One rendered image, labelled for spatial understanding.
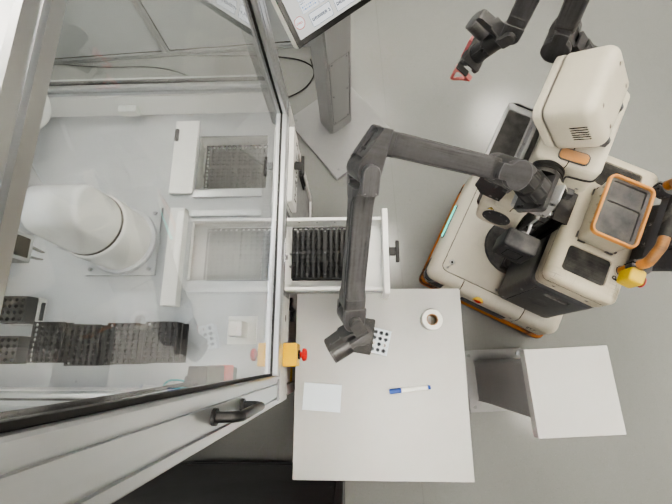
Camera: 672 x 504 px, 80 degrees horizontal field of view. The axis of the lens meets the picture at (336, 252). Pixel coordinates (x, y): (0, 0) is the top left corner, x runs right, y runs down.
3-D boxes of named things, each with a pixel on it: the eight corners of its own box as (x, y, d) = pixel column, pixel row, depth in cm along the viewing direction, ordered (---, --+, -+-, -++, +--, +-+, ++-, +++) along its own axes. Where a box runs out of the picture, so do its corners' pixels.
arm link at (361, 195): (385, 165, 86) (367, 156, 96) (360, 165, 84) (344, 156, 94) (367, 335, 103) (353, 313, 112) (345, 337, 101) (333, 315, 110)
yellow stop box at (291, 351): (301, 343, 133) (299, 342, 126) (301, 366, 131) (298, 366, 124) (286, 343, 133) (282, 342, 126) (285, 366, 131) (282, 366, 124)
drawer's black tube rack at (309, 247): (357, 232, 142) (358, 226, 136) (358, 281, 138) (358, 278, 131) (295, 233, 143) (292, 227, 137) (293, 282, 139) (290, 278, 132)
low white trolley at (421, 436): (423, 312, 217) (459, 288, 143) (430, 437, 201) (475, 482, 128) (315, 312, 219) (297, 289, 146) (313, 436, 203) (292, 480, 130)
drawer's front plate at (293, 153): (298, 141, 154) (294, 125, 144) (296, 213, 147) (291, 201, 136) (293, 141, 154) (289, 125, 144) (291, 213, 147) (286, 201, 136)
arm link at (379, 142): (373, 119, 82) (357, 115, 91) (356, 184, 86) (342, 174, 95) (538, 162, 98) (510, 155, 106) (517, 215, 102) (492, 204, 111)
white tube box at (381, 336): (390, 332, 140) (391, 331, 137) (385, 356, 138) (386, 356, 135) (356, 323, 142) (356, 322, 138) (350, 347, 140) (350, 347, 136)
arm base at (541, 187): (545, 211, 103) (561, 173, 105) (529, 193, 99) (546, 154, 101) (515, 212, 110) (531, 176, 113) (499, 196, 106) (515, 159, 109)
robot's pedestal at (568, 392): (519, 347, 210) (609, 342, 137) (529, 409, 202) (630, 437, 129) (461, 351, 211) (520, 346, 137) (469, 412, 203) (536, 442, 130)
